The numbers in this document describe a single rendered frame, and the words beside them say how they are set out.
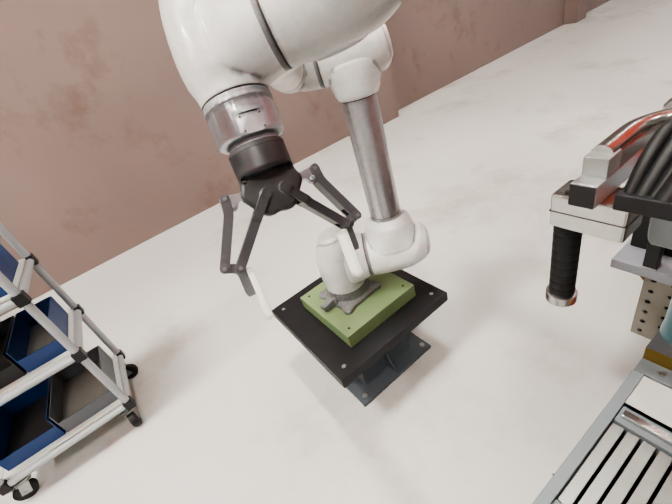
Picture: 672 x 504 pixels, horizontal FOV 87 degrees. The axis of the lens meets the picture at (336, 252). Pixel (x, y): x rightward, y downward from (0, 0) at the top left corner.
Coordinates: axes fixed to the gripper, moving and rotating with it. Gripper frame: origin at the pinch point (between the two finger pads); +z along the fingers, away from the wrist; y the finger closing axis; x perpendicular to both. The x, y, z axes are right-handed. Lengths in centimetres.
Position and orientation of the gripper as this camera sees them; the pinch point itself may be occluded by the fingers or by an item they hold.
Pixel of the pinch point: (312, 288)
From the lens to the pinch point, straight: 49.0
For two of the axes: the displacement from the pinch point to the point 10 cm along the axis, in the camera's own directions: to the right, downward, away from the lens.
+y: 8.8, -3.8, 2.9
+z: 3.6, 9.2, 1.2
